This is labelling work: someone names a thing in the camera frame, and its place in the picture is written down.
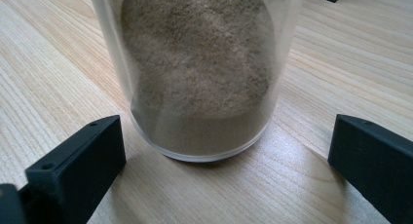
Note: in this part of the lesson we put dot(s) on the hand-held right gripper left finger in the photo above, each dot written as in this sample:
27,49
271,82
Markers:
74,165

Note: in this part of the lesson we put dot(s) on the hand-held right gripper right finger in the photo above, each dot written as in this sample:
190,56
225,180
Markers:
376,165

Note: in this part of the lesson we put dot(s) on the white-lidded jar of brown powder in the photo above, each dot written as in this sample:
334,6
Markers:
201,87

